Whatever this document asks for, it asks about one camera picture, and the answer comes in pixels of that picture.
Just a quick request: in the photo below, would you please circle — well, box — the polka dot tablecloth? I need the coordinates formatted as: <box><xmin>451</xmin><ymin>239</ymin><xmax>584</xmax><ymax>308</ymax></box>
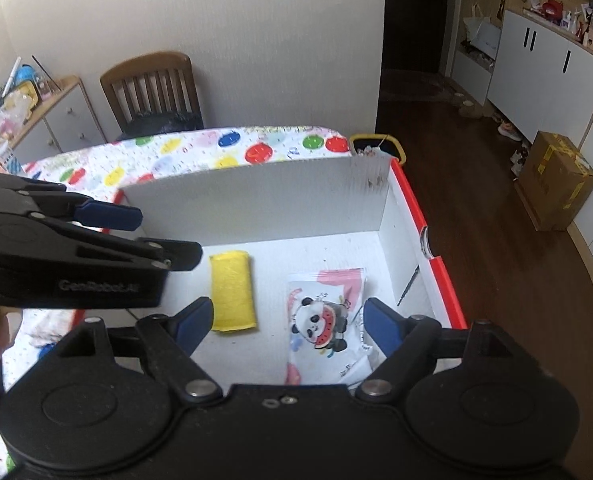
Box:
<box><xmin>0</xmin><ymin>126</ymin><xmax>351</xmax><ymax>477</ymax></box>

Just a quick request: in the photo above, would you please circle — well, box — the brown cardboard box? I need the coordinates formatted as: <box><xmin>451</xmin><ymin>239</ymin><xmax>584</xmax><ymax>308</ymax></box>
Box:
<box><xmin>515</xmin><ymin>131</ymin><xmax>593</xmax><ymax>231</ymax></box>

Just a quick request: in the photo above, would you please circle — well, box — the clear plastic bag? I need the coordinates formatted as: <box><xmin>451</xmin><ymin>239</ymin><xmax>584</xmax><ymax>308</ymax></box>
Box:
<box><xmin>0</xmin><ymin>91</ymin><xmax>32</xmax><ymax>164</ymax></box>

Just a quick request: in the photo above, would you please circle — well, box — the white wall cabinet unit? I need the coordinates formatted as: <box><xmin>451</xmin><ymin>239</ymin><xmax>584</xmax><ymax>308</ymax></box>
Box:
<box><xmin>450</xmin><ymin>0</ymin><xmax>593</xmax><ymax>281</ymax></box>

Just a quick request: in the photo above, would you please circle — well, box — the panda print packet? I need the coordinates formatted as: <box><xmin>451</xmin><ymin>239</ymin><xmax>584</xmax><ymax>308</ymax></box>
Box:
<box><xmin>287</xmin><ymin>268</ymin><xmax>374</xmax><ymax>390</ymax></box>

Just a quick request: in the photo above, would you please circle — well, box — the black cushion on chair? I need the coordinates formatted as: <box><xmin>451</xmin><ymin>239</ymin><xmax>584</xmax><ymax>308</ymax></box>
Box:
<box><xmin>118</xmin><ymin>112</ymin><xmax>204</xmax><ymax>141</ymax></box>

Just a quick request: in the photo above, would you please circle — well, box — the brown wooden chair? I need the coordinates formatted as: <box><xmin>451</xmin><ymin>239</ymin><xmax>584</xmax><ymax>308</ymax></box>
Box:
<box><xmin>100</xmin><ymin>51</ymin><xmax>203</xmax><ymax>134</ymax></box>

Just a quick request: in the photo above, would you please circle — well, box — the wooden side cabinet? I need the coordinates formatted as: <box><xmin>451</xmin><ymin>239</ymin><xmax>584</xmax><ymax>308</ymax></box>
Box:
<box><xmin>12</xmin><ymin>75</ymin><xmax>106</xmax><ymax>165</ymax></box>

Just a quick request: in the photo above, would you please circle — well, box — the red cardboard shoe box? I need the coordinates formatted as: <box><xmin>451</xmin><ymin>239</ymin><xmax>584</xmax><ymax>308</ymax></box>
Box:
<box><xmin>118</xmin><ymin>157</ymin><xmax>465</xmax><ymax>387</ymax></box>

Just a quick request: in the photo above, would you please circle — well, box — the yellow rimmed bin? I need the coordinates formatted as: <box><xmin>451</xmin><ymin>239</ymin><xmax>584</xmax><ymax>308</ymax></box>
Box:
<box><xmin>349</xmin><ymin>133</ymin><xmax>407</xmax><ymax>166</ymax></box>

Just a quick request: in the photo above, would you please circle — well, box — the yellow sponge cloth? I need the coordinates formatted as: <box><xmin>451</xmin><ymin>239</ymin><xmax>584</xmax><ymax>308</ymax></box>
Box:
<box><xmin>210</xmin><ymin>250</ymin><xmax>257</xmax><ymax>333</ymax></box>

